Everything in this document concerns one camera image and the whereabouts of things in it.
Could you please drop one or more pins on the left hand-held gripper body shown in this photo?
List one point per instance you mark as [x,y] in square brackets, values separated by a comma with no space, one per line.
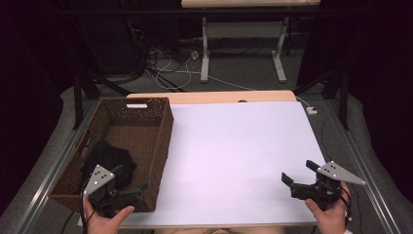
[97,182]

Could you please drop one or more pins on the dark curtain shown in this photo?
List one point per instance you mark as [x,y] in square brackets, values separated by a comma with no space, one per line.
[386,97]
[29,97]

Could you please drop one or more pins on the black sleeveless shirt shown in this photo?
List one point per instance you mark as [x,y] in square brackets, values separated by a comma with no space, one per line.
[107,159]

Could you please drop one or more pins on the desk with white legs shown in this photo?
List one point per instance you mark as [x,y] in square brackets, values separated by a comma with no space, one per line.
[243,31]

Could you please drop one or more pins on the white table board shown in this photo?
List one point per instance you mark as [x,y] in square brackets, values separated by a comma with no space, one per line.
[233,146]

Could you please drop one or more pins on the light wooden table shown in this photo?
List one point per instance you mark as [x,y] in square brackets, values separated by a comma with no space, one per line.
[211,97]

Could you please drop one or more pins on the small white plug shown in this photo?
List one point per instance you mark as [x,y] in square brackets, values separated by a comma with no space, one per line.
[194,54]

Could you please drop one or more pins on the brown wicker basket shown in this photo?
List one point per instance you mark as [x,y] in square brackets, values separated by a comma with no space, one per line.
[139,130]

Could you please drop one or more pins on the person's left hand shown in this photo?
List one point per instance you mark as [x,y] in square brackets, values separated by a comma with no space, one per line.
[104,224]

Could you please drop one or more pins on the white power adapter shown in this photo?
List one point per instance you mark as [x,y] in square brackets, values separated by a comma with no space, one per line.
[312,110]

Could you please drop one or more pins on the black metal stand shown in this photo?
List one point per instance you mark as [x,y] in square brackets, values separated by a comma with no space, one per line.
[78,104]
[343,104]

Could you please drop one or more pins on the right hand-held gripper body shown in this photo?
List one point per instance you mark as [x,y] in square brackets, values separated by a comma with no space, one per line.
[337,172]

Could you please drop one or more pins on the black horizontal metal bar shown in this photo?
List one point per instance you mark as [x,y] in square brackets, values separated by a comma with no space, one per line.
[130,12]

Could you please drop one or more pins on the aluminium floor rail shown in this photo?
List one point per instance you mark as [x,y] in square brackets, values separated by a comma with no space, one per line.
[66,152]
[358,162]

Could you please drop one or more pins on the person's right hand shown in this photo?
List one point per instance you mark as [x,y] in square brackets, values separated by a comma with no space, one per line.
[328,221]

